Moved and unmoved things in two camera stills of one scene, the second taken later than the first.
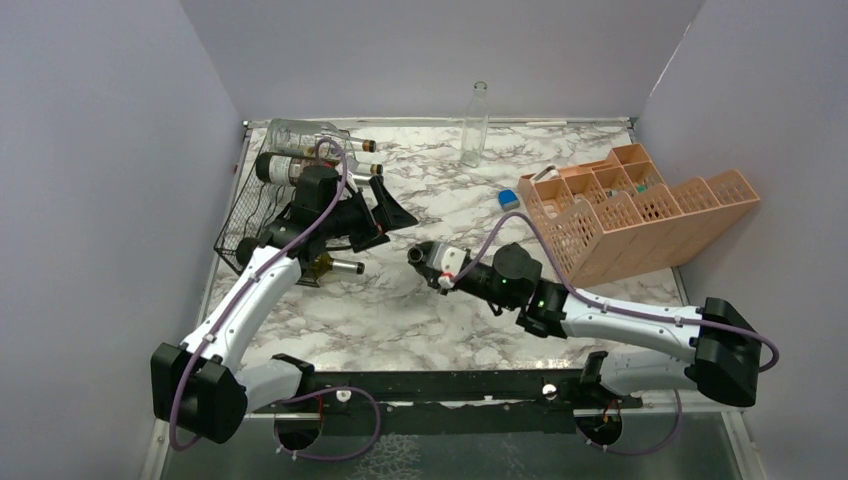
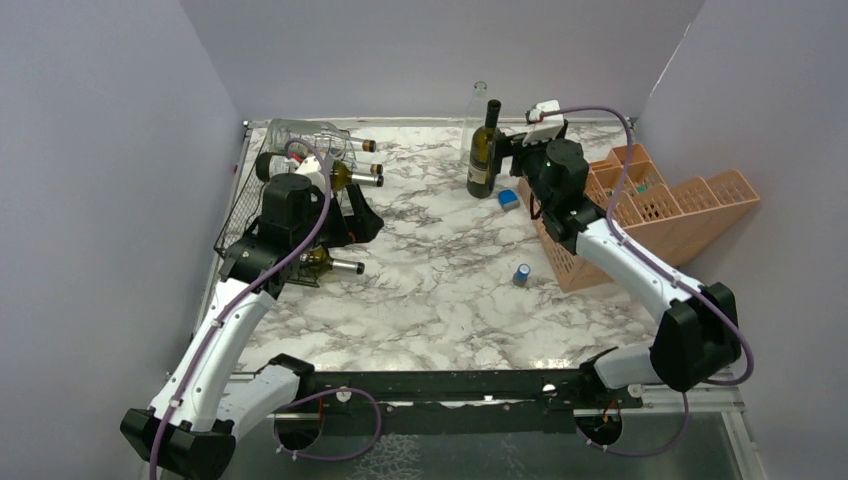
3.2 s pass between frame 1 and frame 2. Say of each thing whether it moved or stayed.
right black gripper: moved
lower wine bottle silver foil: stayed
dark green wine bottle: moved
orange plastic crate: stayed
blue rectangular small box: stayed
